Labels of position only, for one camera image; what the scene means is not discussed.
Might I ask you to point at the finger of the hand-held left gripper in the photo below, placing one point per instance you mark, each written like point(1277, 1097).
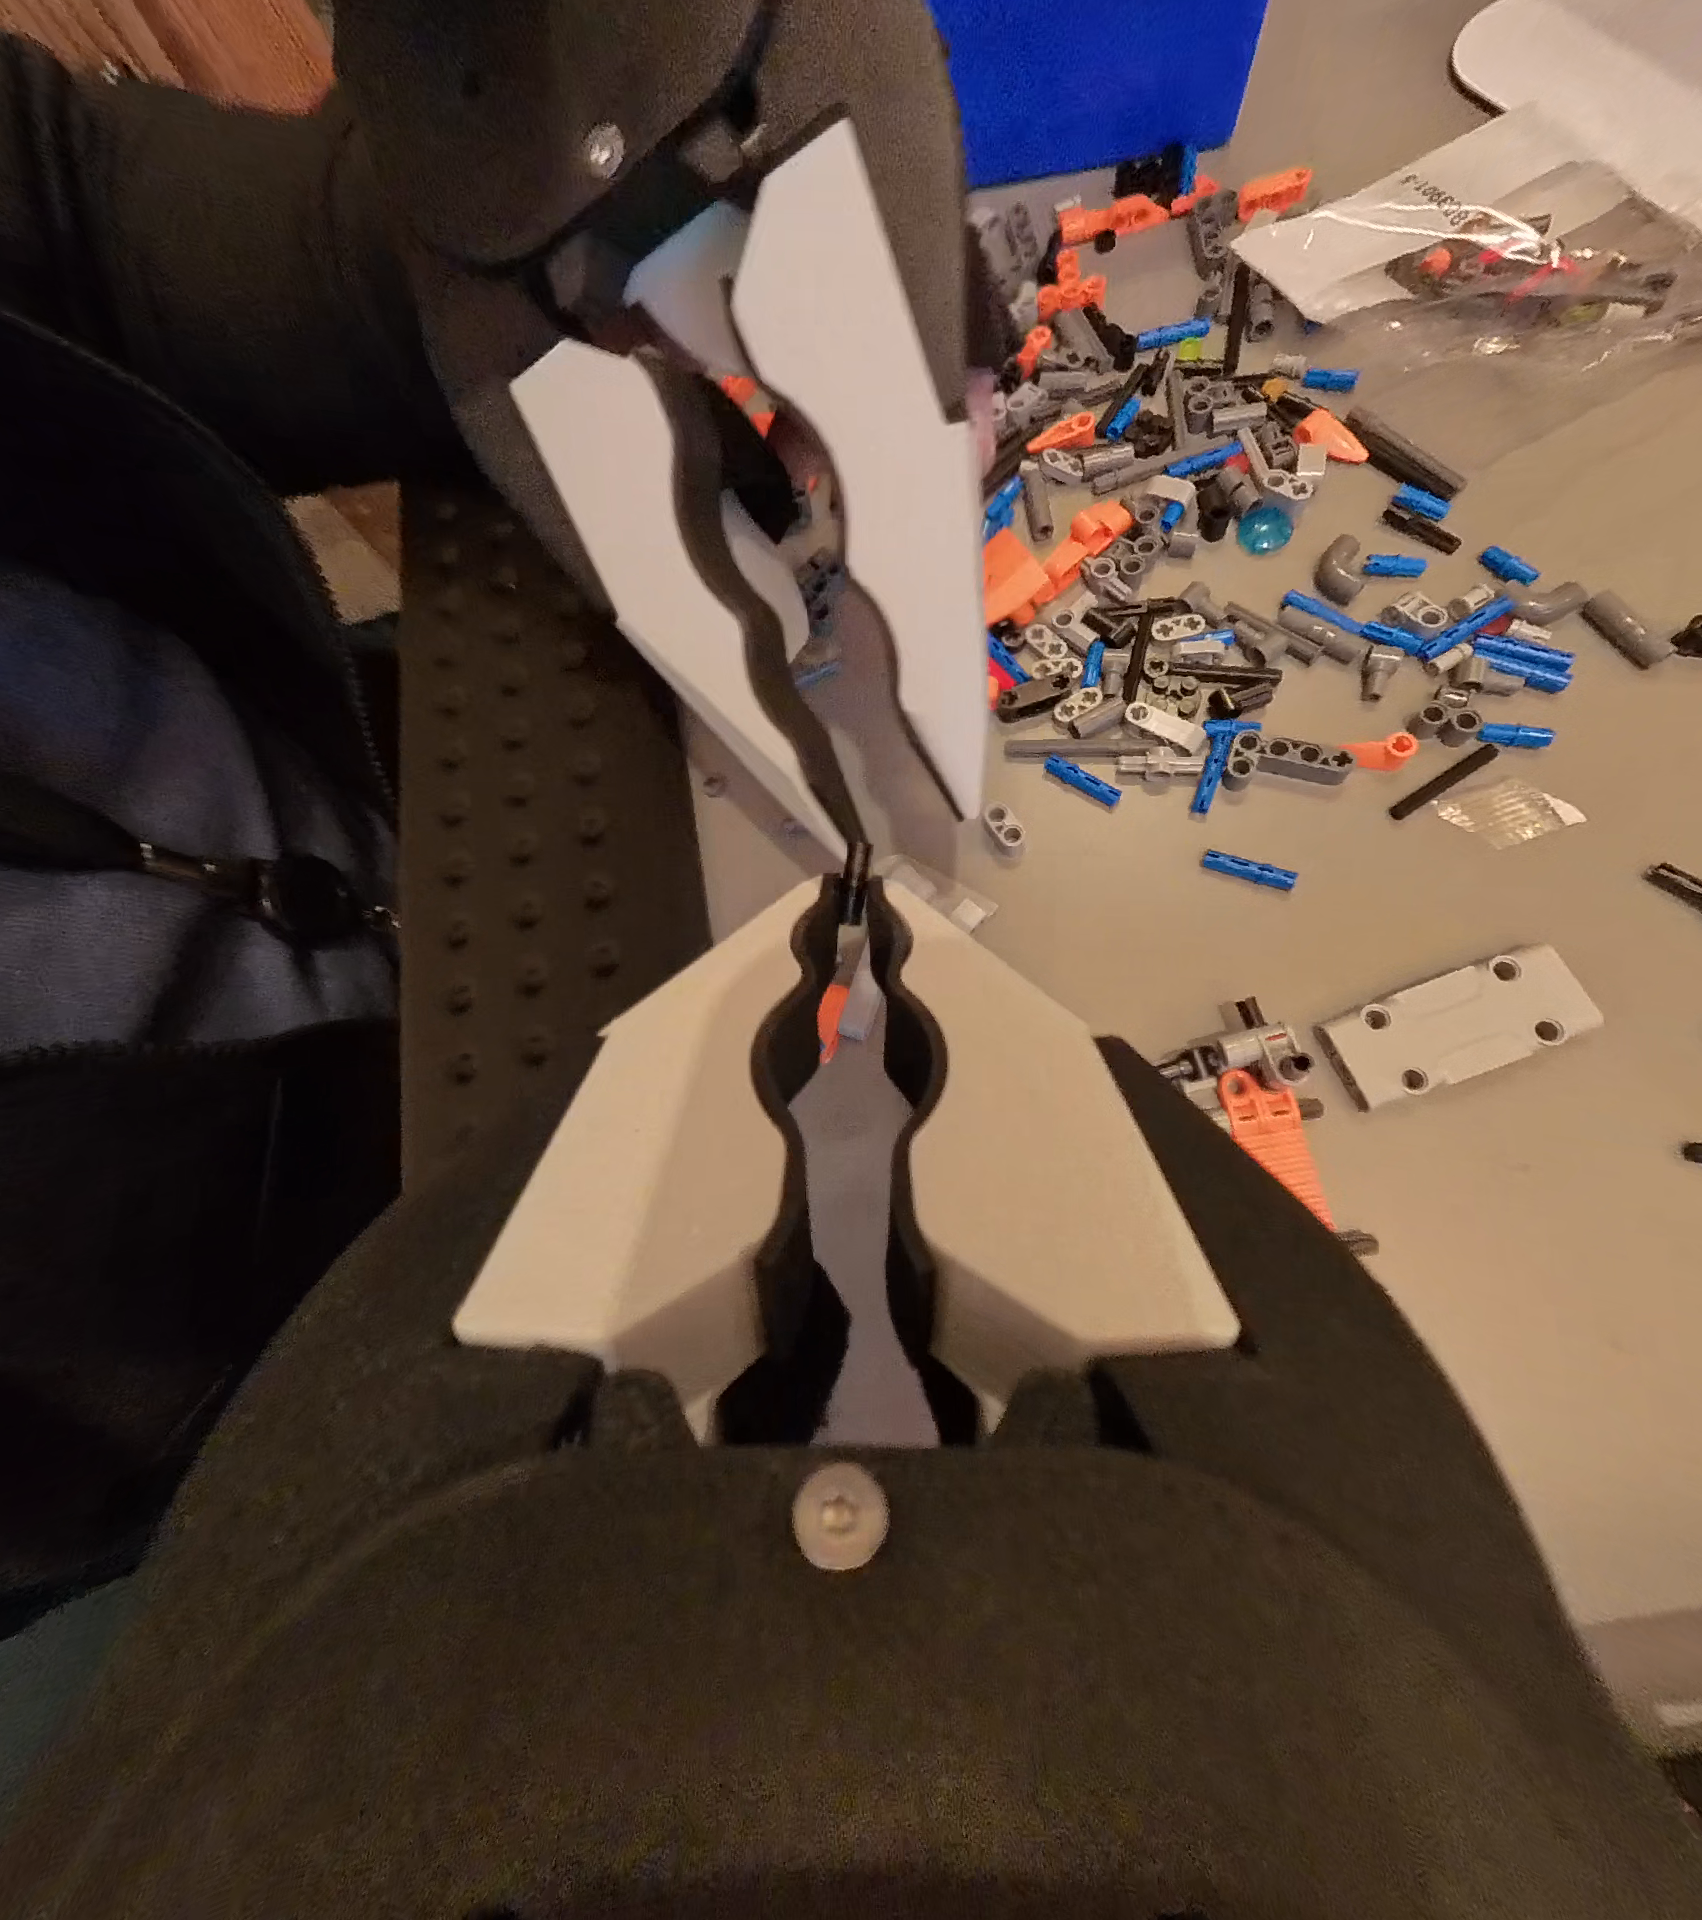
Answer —
point(881, 421)
point(624, 494)

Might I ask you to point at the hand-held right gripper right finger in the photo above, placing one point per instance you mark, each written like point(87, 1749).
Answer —
point(1074, 1200)

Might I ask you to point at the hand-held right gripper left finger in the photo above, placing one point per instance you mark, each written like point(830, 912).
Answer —
point(612, 1200)

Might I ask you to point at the orange grey toy brick assembly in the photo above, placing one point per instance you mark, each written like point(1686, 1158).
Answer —
point(1270, 1125)

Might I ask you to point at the grey brick arm with pins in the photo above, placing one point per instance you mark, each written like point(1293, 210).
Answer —
point(857, 975)

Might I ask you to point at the blue plastic bin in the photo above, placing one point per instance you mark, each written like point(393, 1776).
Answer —
point(1092, 74)

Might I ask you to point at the grey desk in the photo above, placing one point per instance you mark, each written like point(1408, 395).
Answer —
point(1541, 1351)

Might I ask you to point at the black studded mat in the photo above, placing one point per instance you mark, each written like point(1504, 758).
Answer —
point(534, 750)

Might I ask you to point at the wooden pillar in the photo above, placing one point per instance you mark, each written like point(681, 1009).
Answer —
point(189, 44)

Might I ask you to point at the pile of loose brick parts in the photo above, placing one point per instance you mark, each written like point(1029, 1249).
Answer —
point(1212, 601)

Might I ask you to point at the small grey two-hole connector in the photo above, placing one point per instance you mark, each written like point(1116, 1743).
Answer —
point(1003, 827)

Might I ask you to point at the grey flat motor brick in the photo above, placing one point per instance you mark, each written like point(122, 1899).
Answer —
point(1458, 1026)

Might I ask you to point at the clear plastic scrap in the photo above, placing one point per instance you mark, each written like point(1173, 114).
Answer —
point(1510, 809)

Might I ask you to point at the small bag of brick parts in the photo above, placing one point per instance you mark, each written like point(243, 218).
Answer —
point(1467, 239)

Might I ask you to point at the white book stand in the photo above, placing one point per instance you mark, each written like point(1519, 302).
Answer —
point(1614, 44)

